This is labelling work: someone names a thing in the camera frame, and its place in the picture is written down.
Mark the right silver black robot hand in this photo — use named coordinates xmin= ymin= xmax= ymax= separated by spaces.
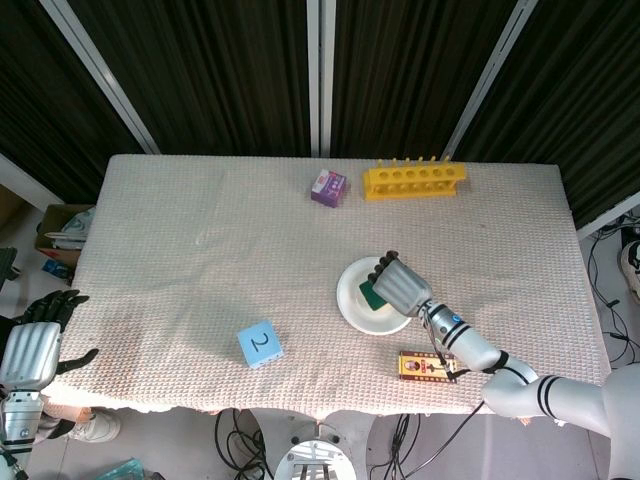
xmin=366 ymin=249 xmax=434 ymax=319

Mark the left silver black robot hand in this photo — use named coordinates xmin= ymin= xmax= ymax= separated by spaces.
xmin=0 ymin=289 xmax=100 ymax=392

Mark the green yellow sponge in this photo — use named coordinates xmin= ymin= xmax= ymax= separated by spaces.
xmin=357 ymin=279 xmax=389 ymax=311

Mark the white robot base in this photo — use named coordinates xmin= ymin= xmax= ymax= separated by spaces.
xmin=249 ymin=407 xmax=374 ymax=480

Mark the white round plate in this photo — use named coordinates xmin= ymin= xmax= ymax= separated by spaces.
xmin=335 ymin=255 xmax=416 ymax=336

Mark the red gold printed box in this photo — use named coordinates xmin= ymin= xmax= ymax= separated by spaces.
xmin=397 ymin=350 xmax=460 ymax=385

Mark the white sneaker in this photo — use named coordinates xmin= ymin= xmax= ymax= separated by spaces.
xmin=618 ymin=240 xmax=640 ymax=301
xmin=67 ymin=407 xmax=122 ymax=443

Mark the yellow test tube rack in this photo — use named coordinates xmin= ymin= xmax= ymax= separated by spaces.
xmin=362 ymin=157 xmax=470 ymax=203

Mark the small purple box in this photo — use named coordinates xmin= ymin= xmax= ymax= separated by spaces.
xmin=310 ymin=168 xmax=350 ymax=208

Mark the brown cardboard box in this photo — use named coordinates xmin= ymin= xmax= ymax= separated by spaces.
xmin=33 ymin=203 xmax=96 ymax=266

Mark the teal plastic bag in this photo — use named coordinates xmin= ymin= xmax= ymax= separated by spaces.
xmin=93 ymin=457 xmax=147 ymax=480

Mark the blue numbered foam cube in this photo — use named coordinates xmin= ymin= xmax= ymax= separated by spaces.
xmin=236 ymin=319 xmax=286 ymax=371

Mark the beige waffle tablecloth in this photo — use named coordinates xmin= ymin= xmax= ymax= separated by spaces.
xmin=39 ymin=153 xmax=614 ymax=426

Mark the black curtain panel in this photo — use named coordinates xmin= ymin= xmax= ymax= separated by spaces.
xmin=0 ymin=0 xmax=147 ymax=201
xmin=453 ymin=0 xmax=640 ymax=227
xmin=67 ymin=0 xmax=312 ymax=157
xmin=330 ymin=0 xmax=524 ymax=160

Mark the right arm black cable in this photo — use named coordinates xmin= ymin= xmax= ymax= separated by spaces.
xmin=403 ymin=307 xmax=511 ymax=479

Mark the black floor cable bundle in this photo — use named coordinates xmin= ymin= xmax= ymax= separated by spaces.
xmin=368 ymin=413 xmax=424 ymax=480
xmin=213 ymin=407 xmax=269 ymax=480
xmin=584 ymin=209 xmax=640 ymax=364

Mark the white metal frame beam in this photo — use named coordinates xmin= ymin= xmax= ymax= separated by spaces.
xmin=574 ymin=196 xmax=640 ymax=240
xmin=0 ymin=151 xmax=52 ymax=212

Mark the white metal frame post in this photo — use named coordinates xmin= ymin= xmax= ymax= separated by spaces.
xmin=442 ymin=0 xmax=540 ymax=157
xmin=39 ymin=0 xmax=161 ymax=154
xmin=306 ymin=0 xmax=337 ymax=157

